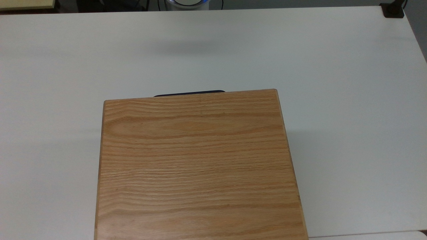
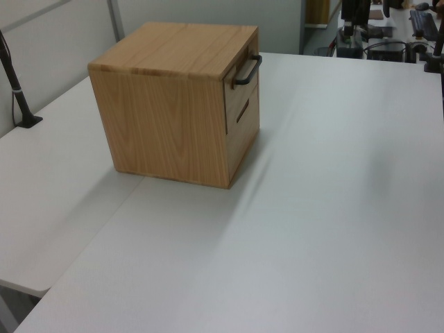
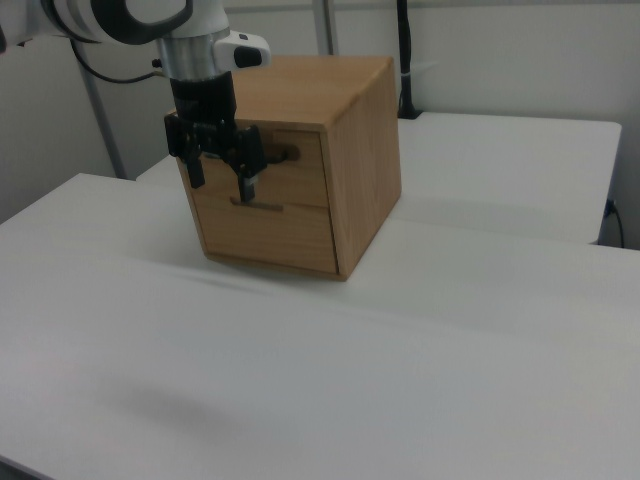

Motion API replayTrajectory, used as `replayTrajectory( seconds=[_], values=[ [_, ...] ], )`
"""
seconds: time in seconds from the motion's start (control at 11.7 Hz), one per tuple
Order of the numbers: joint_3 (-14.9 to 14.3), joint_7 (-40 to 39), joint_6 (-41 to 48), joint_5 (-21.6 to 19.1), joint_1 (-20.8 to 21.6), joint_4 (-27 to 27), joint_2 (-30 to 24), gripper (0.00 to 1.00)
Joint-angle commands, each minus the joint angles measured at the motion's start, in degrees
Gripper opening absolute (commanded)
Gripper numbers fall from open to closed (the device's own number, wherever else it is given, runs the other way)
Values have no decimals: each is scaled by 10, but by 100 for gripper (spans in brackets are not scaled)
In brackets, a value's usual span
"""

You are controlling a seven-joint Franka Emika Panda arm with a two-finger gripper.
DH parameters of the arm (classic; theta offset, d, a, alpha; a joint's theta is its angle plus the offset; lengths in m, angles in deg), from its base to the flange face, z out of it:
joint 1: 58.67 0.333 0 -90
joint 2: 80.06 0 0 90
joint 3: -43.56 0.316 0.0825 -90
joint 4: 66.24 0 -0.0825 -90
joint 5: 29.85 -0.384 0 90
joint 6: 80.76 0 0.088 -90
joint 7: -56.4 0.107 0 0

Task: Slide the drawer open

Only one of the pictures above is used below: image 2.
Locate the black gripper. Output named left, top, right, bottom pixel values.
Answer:
left=341, top=0, right=370, bottom=44

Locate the wooden drawer with black handle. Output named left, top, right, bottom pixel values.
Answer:
left=223, top=44, right=264, bottom=136

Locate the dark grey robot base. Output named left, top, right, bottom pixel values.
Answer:
left=336, top=28, right=366, bottom=58

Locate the black electronics box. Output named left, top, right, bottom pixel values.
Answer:
left=366, top=41, right=407, bottom=62

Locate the light wooden panel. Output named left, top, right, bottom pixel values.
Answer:
left=306, top=0, right=331, bottom=26

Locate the black computer keyboard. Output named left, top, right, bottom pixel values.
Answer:
left=409, top=9, right=440, bottom=40

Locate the wooden cabinet box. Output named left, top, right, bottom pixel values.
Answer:
left=87, top=22, right=260, bottom=190

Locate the black clamp camera mount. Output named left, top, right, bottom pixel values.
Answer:
left=422, top=24, right=444, bottom=74

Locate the grey partition post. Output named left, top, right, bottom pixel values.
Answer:
left=107, top=0, right=125, bottom=40

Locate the black camera stand pole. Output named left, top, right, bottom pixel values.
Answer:
left=0, top=29, right=44, bottom=130

